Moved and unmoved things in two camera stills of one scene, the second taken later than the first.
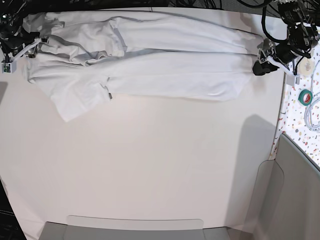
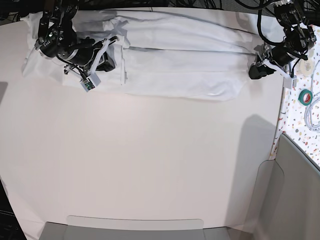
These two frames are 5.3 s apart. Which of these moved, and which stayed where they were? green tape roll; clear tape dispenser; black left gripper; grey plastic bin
Moved: black left gripper
Stayed: green tape roll; grey plastic bin; clear tape dispenser
